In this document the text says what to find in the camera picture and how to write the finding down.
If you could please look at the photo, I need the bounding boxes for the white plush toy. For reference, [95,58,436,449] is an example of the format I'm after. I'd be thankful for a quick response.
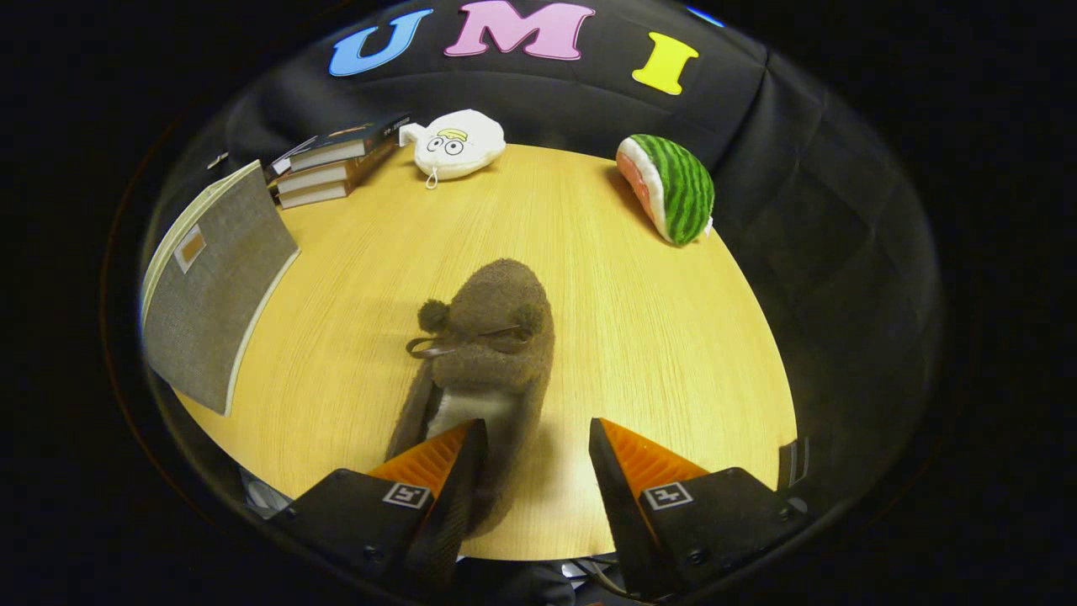
[398,109,507,189]

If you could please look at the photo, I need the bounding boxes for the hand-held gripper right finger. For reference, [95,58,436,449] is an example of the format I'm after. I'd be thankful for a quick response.
[587,417,810,600]

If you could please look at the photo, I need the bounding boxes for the brown fuzzy shoe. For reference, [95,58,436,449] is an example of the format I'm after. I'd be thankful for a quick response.
[385,258,558,540]

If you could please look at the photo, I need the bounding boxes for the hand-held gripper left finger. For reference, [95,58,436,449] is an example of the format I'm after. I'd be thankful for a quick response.
[268,418,489,590]

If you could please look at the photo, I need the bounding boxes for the brown cover book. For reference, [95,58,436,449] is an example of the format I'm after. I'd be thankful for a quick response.
[273,139,401,194]
[276,164,371,210]

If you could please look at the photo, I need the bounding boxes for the dark cover book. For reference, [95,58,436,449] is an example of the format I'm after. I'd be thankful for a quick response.
[268,112,411,173]

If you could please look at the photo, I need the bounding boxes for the watermelon slice plush toy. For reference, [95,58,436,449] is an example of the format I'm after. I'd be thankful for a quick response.
[616,133,716,247]

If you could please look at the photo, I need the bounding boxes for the grey fabric storage box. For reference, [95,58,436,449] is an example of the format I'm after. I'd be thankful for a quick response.
[139,160,301,417]

